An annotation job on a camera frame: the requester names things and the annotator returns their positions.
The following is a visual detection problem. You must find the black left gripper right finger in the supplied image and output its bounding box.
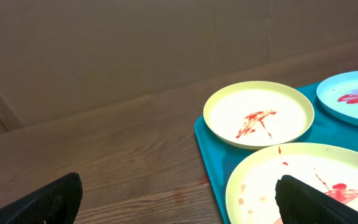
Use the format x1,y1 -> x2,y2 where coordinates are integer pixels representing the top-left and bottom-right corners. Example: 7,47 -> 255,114
275,175 -> 358,224

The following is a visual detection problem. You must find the yellow plate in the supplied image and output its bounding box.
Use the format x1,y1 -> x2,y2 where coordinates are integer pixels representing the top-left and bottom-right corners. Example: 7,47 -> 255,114
226,142 -> 358,223

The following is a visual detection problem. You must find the teal plastic tray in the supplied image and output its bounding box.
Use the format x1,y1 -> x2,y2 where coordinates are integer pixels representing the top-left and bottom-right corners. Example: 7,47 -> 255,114
194,83 -> 358,223

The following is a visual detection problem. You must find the yellow plate far ketchup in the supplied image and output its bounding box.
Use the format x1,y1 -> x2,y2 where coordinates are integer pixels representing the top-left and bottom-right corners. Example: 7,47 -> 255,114
203,81 -> 315,150

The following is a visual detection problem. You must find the light blue plate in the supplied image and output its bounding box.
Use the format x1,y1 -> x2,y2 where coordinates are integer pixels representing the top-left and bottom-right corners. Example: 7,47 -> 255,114
316,71 -> 358,126

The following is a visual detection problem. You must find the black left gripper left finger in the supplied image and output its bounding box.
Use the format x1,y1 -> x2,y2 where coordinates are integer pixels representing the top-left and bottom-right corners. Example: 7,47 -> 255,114
0,172 -> 83,224

